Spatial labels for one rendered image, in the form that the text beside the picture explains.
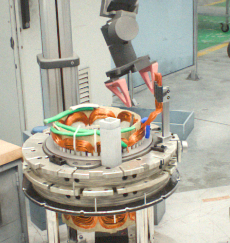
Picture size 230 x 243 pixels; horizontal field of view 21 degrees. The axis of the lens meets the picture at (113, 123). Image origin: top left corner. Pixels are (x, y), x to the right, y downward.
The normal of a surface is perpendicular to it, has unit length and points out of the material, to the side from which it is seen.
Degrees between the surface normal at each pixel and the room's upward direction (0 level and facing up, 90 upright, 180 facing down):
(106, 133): 90
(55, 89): 90
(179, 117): 90
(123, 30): 75
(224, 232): 0
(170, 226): 0
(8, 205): 90
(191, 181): 0
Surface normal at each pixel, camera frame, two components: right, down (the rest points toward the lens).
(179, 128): -0.33, 0.32
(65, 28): 0.25, 0.30
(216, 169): -0.04, -0.94
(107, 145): -0.65, 0.27
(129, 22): 0.29, 0.04
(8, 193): 0.72, 0.20
